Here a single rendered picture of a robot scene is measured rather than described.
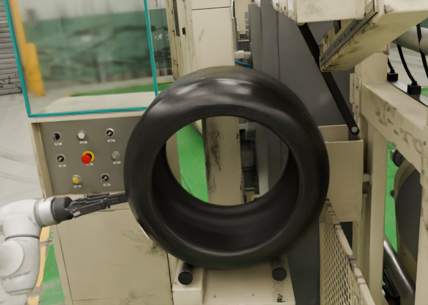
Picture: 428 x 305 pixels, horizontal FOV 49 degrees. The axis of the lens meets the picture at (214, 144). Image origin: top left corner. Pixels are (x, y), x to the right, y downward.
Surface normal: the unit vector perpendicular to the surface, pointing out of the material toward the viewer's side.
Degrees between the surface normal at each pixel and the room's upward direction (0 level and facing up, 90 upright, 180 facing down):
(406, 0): 72
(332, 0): 90
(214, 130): 90
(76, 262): 90
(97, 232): 90
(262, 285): 0
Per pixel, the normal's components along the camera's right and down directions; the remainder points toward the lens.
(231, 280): -0.08, -0.94
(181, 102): -0.36, -0.42
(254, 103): 0.01, 0.14
